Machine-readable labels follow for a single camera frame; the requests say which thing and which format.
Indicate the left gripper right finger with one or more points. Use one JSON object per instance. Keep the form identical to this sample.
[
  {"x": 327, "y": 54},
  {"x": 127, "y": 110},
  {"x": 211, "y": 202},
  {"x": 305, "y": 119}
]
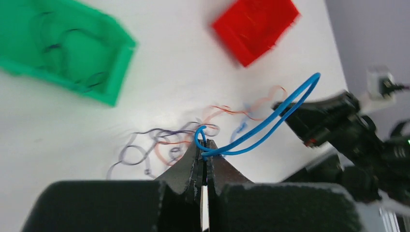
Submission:
[{"x": 221, "y": 175}]

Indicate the red plastic bin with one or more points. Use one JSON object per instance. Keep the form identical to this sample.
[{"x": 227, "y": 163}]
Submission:
[{"x": 250, "y": 28}]

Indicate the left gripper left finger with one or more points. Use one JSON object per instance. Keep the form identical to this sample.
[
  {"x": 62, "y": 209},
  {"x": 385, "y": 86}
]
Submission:
[{"x": 180, "y": 194}]

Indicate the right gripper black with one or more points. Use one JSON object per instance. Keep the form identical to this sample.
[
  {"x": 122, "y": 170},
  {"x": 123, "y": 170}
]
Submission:
[{"x": 377, "y": 164}]

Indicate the green plastic bin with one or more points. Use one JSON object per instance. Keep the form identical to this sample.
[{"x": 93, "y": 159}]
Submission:
[{"x": 66, "y": 43}]

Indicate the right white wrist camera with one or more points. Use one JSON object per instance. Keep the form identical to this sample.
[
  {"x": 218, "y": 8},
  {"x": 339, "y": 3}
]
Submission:
[{"x": 381, "y": 90}]

